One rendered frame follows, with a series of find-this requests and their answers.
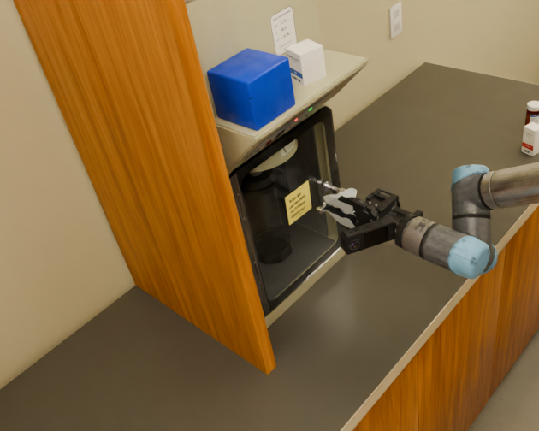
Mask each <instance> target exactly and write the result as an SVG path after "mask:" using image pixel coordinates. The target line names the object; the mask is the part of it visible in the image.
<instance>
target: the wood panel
mask: <svg viewBox="0 0 539 431"><path fill-rule="evenodd" d="M13 1H14V3H15V6H16V8H17V10H18V12H19V15H20V17H21V20H22V22H23V24H24V27H25V28H26V30H27V34H28V36H29V38H30V40H31V42H32V45H33V48H34V50H35V52H36V54H37V57H38V59H39V62H40V64H41V66H42V69H43V70H44V74H45V76H46V78H47V80H48V82H49V84H50V88H51V90H52V92H53V94H54V96H55V99H56V101H57V104H58V106H59V108H60V110H61V112H62V116H63V118H64V120H65V122H66V124H67V126H68V130H69V131H70V133H71V136H72V138H73V140H74V143H75V145H76V148H77V150H78V152H79V154H80V157H81V160H82V162H83V163H84V166H85V168H86V172H87V173H88V175H89V178H90V180H91V182H92V185H93V187H94V190H95V192H96V194H97V196H98V199H99V202H100V203H101V205H102V208H103V210H104V213H105V215H106V217H107V220H108V222H109V224H110V227H111V229H112V232H113V234H114V235H115V239H116V241H117V244H118V245H119V247H120V249H121V253H122V255H123V257H124V259H125V261H126V264H127V266H128V269H129V271H130V273H131V276H132V277H133V281H134V283H135V285H136V286H138V287H139V288H140V289H142V290H143V291H145V292H147V293H148V294H150V295H151V296H152V297H153V298H155V299H157V300H158V301H160V302H161V303H162V304H164V305H166V306H167V307H169V308H170V309H171V310H173V311H174V312H176V313H177V314H179V315H180V316H182V317H183V318H185V319H186V320H188V321H189V322H190V323H192V324H193V325H195V326H196V327H198V328H200V329H201V330H202V331H204V332H205V333H207V334H208V335H209V336H211V337H212V338H214V339H216V340H217V341H219V342H220V343H222V344H223V345H225V346H226V347H227V348H228V349H230V350H231V351H233V352H235V353H236V354H238V355H239V356H241V357H242V358H244V359H245V360H246V361H247V362H249V363H251V364H252V365H254V366H255V367H257V368H258V369H260V370H262V371H263V372H264V373H265V374H266V375H268V374H269V373H270V372H271V371H272V370H273V369H274V368H275V367H276V363H275V357H274V353H273V350H272V346H271V343H270V337H269V333H268V329H267V326H266V322H265V319H264V313H263V309H262V305H261V302H260V298H259V296H258V290H257V286H256V282H255V279H254V275H253V272H252V266H251V262H250V258H249V255H248V251H247V248H246V242H245V238H244V234H243V231H242V227H241V224H240V218H239V214H238V210H237V207H236V203H235V200H234V195H233V191H232V187H231V184H230V180H229V177H228V171H227V167H226V163H225V160H224V156H223V153H222V147H221V143H220V139H219V136H218V132H217V129H216V123H215V119H214V115H213V112H212V108H211V105H210V100H209V96H208V92H207V89H206V85H205V82H204V76H203V72H202V68H201V65H200V61H199V58H198V52H197V48H196V44H195V41H194V37H193V31H192V28H191V24H190V21H189V17H188V13H187V7H186V5H185V1H184V0H13Z"/></svg>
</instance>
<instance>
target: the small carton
mask: <svg viewBox="0 0 539 431"><path fill-rule="evenodd" d="M286 54H287V57H288V60H289V65H290V71H291V72H292V73H291V76H292V79H293V80H295V81H297V82H299V83H300V84H301V85H303V86H306V85H308V84H310V83H312V82H314V81H317V80H320V79H322V78H324V77H326V76H327V75H326V68H325V61H324V53H323V46H322V45H320V44H318V43H315V42H313V41H311V40H309V39H306V40H304V41H301V42H299V43H297V44H293V45H291V46H288V47H287V48H286Z"/></svg>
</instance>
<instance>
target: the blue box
mask: <svg viewBox="0 0 539 431"><path fill-rule="evenodd" d="M291 73H292V72H291V71H290V65H289V60H288V57H285V56H279V55H275V54H271V53H268V52H263V51H260V50H253V49H249V48H246V49H244V50H243V51H241V52H239V53H237V54H236V55H234V56H232V57H230V58H229V59H228V60H226V61H224V62H222V63H220V64H218V65H217V66H215V67H213V68H212V69H210V70H208V71H207V75H208V79H209V82H210V88H211V92H212V96H213V99H214V103H215V106H216V112H217V116H218V117H219V118H221V119H223V120H226V121H231V122H233V123H236V124H239V125H241V126H243V127H248V128H250V129H253V130H256V131H258V130H260V129H261V128H262V127H264V126H266V125H267V124H269V123H270V122H272V121H273V120H274V119H275V118H277V117H278V116H280V115H281V114H283V113H284V112H286V111H287V110H289V109H290V108H292V107H293V106H294V105H295V98H294V93H293V82H292V76H291Z"/></svg>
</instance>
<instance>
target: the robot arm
mask: <svg viewBox="0 0 539 431"><path fill-rule="evenodd" d="M380 192H384V193H387V194H389V195H391V196H390V197H388V196H385V195H383V194H381V193H380ZM451 192H452V218H453V219H452V224H453V229H451V228H449V227H445V226H442V225H441V224H438V223H435V222H433V221H430V220H427V219H424V218H423V215H424V213H423V212H422V211H420V210H416V211H415V212H414V213H412V212H409V211H407V210H403V209H401V208H400V202H399V196H397V195H395V194H393V193H391V192H386V191H384V190H382V189H380V188H377V189H376V190H375V191H374V192H372V193H371V194H369V195H368V196H367V197H366V201H365V202H363V200H361V199H360V198H356V194H357V190H355V189H353V188H349V189H347V190H345V191H344V192H341V193H339V194H337V195H334V194H330V195H327V196H324V197H323V199H324V200H325V202H326V204H331V205H333V206H334V207H335V208H340V209H341V210H337V209H335V208H334V207H333V206H331V207H330V208H329V209H328V210H327V211H328V212H329V213H330V214H331V215H332V216H333V217H334V218H335V219H336V220H337V221H338V222H339V223H340V224H341V225H342V226H343V227H344V228H345V229H346V231H343V232H341V247H342V249H343V250H344V252H345V253H346V254H347V255H349V254H352V253H354V252H357V251H362V250H364V249H367V248H370V247H372V246H375V245H379V244H382V243H385V242H388V241H390V240H393V239H394V240H395V244H396V245H397V246H398V247H400V248H402V249H404V251H407V252H409V253H411V254H412V255H415V256H417V257H420V258H422V259H424V260H426V261H429V262H431V263H433V264H436V265H438V266H440V267H442V268H444V269H447V270H449V271H451V272H453V273H454V274H456V275H458V276H464V277H465V278H468V279H476V278H477V277H478V276H479V275H482V274H486V273H488V272H489V271H490V270H492V269H493V268H494V266H495V265H496V263H497V258H498V255H497V251H496V249H495V247H494V246H493V244H492V243H491V219H490V210H497V209H503V208H509V207H515V206H521V205H527V204H539V162H534V163H530V164H526V165H522V166H517V167H513V168H505V169H501V170H496V171H492V172H489V169H488V168H487V167H486V166H483V165H476V164H472V165H464V166H460V167H457V168H456V169H455V170H454V171H453V172H452V185H451ZM395 200H396V202H395Z"/></svg>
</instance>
